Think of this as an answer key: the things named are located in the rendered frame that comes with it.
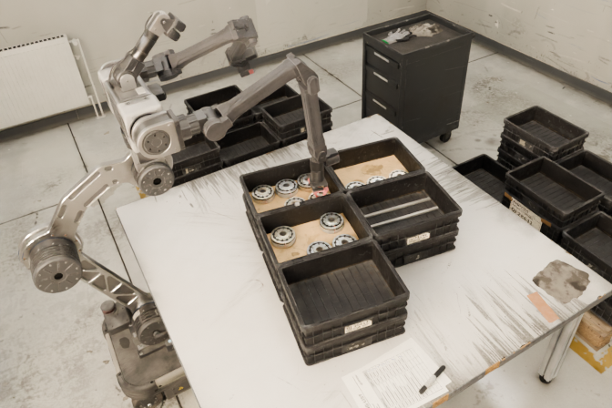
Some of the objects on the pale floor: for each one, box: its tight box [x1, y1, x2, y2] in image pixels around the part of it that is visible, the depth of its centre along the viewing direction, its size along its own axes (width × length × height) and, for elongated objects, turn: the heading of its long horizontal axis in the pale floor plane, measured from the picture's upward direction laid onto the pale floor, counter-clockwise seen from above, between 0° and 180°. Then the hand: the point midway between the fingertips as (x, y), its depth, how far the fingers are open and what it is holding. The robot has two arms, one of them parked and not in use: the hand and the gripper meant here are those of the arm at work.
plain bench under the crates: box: [116, 114, 612, 408], centre depth 255 cm, size 160×160×70 cm
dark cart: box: [362, 13, 473, 144], centre depth 389 cm, size 60×45×90 cm
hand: (318, 196), depth 232 cm, fingers open, 6 cm apart
